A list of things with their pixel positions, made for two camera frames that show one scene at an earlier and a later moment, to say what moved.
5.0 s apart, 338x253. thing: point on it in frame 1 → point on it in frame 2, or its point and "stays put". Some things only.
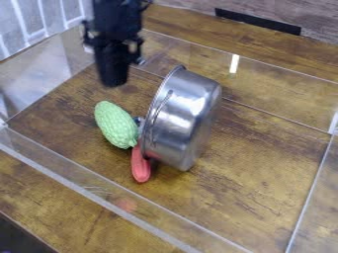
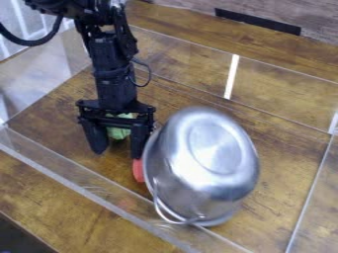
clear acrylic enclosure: (207, 156) stays put
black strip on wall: (259, 22) stays put
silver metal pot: (180, 120) → (200, 161)
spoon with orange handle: (140, 165) stays put
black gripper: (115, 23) → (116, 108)
